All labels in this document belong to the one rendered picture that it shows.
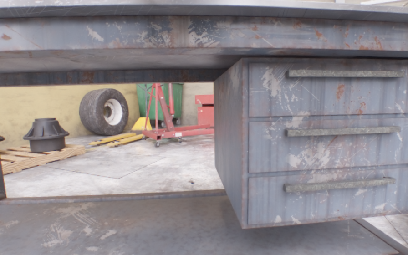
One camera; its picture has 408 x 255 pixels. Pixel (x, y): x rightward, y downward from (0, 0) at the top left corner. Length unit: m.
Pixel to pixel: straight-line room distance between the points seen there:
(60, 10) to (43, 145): 2.86
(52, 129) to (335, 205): 3.12
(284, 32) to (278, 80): 0.11
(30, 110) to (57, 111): 0.51
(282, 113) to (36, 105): 4.81
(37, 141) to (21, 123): 1.67
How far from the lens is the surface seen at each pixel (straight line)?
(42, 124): 3.28
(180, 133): 3.61
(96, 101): 4.76
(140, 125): 4.62
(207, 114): 5.88
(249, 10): 0.43
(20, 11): 0.50
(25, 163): 3.01
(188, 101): 6.88
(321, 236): 0.89
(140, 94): 6.23
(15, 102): 4.89
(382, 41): 0.59
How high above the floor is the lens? 0.69
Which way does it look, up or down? 7 degrees down
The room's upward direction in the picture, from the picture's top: 1 degrees counter-clockwise
